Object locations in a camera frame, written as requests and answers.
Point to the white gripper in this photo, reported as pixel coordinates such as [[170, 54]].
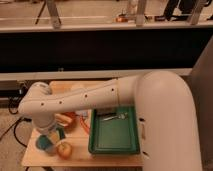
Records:
[[47, 129]]

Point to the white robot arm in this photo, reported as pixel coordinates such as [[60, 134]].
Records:
[[162, 99]]

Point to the teal plastic cup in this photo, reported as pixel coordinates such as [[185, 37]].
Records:
[[48, 142]]

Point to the orange bowl with hotdog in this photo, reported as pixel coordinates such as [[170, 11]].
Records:
[[66, 119]]

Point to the orange apple fruit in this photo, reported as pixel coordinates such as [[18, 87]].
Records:
[[64, 150]]

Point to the orange curved toy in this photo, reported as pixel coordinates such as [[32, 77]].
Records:
[[85, 127]]

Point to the green plastic tray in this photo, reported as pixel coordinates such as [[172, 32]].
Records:
[[116, 136]]

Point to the metal utensil in tray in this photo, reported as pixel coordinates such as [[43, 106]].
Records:
[[120, 116]]

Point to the black horizontal barrier panel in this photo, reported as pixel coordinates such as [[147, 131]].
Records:
[[102, 49]]

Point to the orange object in background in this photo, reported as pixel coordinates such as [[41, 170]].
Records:
[[121, 19]]

